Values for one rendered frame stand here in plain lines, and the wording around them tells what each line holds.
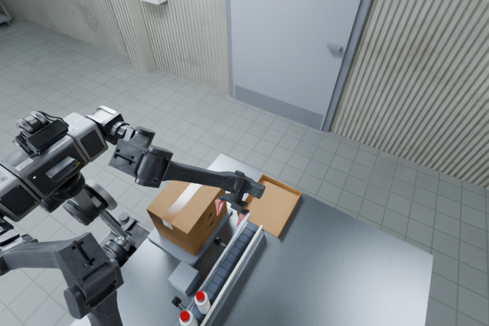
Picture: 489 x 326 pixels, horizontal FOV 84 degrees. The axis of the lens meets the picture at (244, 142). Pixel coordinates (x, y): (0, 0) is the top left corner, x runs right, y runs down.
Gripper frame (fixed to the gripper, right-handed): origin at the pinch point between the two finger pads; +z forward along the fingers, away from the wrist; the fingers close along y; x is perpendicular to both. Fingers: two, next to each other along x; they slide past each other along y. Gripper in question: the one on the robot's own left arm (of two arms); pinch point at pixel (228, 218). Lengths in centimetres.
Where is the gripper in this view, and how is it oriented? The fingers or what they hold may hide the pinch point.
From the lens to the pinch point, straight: 118.9
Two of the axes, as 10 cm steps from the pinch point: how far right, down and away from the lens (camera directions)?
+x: 3.6, -0.7, 9.3
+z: -3.2, 9.3, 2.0
